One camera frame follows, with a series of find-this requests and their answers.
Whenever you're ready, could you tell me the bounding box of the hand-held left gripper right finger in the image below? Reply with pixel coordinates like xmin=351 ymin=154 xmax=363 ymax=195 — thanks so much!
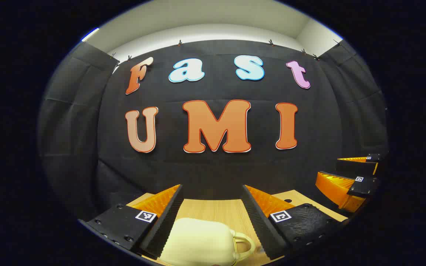
xmin=241 ymin=184 xmax=348 ymax=260

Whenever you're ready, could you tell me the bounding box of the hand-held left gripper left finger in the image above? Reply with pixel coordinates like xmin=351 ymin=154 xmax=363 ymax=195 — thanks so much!
xmin=86 ymin=184 xmax=185 ymax=259

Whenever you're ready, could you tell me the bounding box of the pale yellow suitcase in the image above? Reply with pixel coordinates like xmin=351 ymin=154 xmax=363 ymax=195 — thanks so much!
xmin=160 ymin=217 xmax=257 ymax=266

